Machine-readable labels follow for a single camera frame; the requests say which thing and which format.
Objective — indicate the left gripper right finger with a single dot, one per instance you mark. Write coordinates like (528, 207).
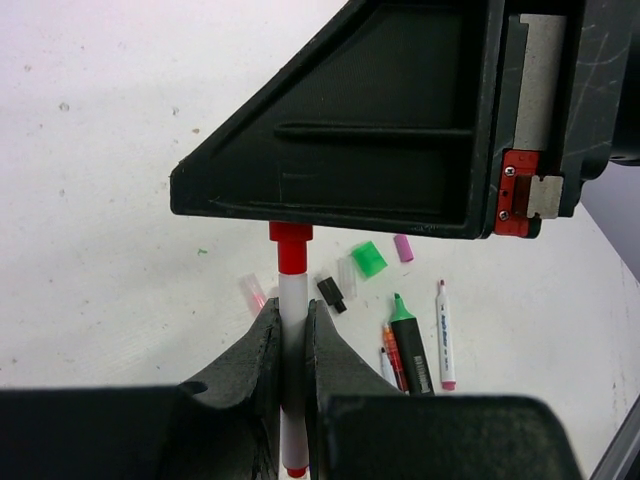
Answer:
(360, 427)

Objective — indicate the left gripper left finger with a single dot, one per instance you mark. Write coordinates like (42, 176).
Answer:
(222, 423)

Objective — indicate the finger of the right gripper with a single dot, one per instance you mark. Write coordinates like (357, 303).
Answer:
(381, 122)

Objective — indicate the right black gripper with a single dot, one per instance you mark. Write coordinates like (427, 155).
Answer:
(561, 114)

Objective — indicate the black white marker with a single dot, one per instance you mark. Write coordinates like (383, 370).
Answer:
(387, 368)

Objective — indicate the green black highlighter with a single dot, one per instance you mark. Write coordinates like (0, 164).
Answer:
(405, 328)

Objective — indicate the orange clear pen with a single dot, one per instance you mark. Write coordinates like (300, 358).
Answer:
(393, 359)

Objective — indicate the pink white marker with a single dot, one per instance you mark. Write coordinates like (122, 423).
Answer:
(447, 369)

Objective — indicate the clear pink pen cap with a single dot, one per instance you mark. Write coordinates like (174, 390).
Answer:
(252, 293)

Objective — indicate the pink marker cap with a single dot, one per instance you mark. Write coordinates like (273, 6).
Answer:
(403, 248)

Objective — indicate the green highlighter cap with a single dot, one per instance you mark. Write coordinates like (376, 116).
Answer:
(368, 259)

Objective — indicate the red white marker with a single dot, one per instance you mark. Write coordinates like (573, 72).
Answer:
(293, 309)

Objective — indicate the black marker cap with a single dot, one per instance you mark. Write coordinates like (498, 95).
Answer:
(331, 293)

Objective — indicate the red marker cap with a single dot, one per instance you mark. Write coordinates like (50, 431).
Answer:
(291, 240)

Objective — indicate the aluminium mounting rail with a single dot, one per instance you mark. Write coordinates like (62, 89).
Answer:
(621, 459)

